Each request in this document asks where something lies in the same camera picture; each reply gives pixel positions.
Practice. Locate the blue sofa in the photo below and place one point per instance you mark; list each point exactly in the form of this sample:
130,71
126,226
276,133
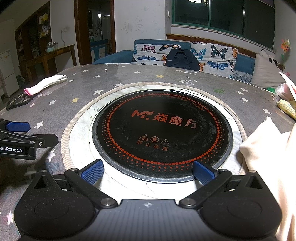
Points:
243,69

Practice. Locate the butterfly cushion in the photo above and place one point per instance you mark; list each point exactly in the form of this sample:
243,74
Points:
149,54
215,59

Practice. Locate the white refrigerator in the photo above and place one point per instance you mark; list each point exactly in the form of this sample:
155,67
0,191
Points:
8,76

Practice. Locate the grey star tablecloth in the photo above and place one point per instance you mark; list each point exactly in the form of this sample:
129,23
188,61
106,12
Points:
38,203

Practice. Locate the dark wooden shelf cabinet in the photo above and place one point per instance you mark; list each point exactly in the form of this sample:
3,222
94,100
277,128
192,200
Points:
32,37

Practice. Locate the grey white pillow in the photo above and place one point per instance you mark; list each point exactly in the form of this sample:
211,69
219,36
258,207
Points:
266,73

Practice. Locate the black frame tool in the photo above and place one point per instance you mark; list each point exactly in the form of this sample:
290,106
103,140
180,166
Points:
20,100

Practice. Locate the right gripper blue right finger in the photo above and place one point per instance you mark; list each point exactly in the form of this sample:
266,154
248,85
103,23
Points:
211,179

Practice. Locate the green framed window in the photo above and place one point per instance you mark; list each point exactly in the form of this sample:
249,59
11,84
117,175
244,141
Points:
251,19

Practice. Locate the cream garment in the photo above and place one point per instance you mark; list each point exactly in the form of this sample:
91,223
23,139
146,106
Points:
272,155

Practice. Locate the white pink work glove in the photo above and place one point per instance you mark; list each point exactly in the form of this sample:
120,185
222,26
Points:
44,84

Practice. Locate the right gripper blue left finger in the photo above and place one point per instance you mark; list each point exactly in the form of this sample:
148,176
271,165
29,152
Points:
83,180

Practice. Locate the dark doorway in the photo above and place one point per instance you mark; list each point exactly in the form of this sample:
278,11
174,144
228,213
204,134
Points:
95,29

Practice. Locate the white paper with red drawing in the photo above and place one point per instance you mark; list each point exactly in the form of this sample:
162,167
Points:
290,84

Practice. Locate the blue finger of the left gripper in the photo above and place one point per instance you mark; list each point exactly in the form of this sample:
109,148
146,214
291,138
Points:
14,126

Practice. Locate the ceiling lamp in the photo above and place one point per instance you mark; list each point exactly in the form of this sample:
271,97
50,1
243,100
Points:
196,1

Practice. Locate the right butterfly cushion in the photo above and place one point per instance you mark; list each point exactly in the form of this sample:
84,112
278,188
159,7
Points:
215,59

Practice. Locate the dark wooden side table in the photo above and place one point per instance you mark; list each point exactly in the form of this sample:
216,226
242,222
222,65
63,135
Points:
48,56

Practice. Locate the dark blue backpack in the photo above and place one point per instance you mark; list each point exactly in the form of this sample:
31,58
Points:
182,58

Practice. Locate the colourful paper flower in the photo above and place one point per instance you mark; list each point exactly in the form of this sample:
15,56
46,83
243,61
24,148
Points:
285,46

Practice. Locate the green patterned folded cloth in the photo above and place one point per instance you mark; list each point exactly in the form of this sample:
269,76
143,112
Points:
287,107

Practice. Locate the left butterfly cushion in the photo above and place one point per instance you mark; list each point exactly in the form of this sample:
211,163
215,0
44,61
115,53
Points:
149,54

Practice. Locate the round black induction cooktop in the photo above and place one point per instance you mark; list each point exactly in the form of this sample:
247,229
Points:
156,135

